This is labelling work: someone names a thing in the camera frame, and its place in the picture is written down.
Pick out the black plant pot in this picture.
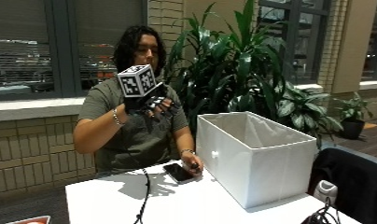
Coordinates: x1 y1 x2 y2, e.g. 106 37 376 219
338 119 366 141

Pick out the variegated leafy plant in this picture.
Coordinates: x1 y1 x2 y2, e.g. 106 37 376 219
273 79 345 149

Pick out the white fabric storage box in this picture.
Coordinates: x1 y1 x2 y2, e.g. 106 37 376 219
195 110 318 210

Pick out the tall green leafy plant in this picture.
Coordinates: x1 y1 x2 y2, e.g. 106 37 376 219
161 0 290 138

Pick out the silver bracelet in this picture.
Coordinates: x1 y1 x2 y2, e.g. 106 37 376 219
111 107 124 127

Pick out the white grey device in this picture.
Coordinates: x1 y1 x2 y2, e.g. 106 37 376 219
312 179 338 206

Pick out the white marker cube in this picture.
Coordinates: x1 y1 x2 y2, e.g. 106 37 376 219
116 63 158 99

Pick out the bundle of black cables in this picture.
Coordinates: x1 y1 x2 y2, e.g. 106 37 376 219
298 197 342 224

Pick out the black glove cable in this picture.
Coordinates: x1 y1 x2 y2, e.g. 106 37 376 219
132 167 151 224

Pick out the black smartphone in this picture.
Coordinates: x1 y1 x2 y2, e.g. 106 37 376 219
160 162 197 185

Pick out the small potted plant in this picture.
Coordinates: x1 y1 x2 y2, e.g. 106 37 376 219
330 91 374 123

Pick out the narrow dark window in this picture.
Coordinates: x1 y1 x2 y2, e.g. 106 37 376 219
360 0 377 82

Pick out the window with blinds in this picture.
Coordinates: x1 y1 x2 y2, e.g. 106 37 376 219
0 0 148 103

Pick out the dark framed window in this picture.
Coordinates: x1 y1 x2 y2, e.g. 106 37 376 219
256 0 332 87

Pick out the the person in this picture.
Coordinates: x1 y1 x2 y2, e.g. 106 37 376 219
71 24 204 179

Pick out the red and white object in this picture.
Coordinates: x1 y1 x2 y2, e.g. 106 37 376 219
5 215 52 224

